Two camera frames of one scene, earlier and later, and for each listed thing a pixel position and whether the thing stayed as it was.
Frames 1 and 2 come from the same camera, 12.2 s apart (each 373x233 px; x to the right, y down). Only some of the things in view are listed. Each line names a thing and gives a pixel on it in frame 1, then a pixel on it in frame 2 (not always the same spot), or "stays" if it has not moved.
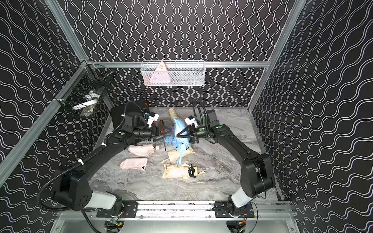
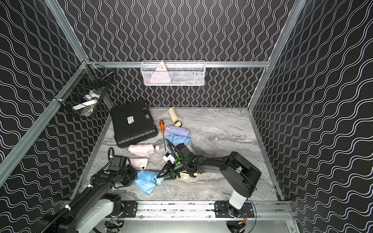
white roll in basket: (87, 106) stays
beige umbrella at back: (173, 114) stays
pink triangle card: (161, 74) stays
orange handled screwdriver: (161, 122) stays
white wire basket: (173, 73) stays
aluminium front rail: (175, 210) stays
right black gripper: (191, 139) → (171, 175)
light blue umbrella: (180, 143) → (147, 180)
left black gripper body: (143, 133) → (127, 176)
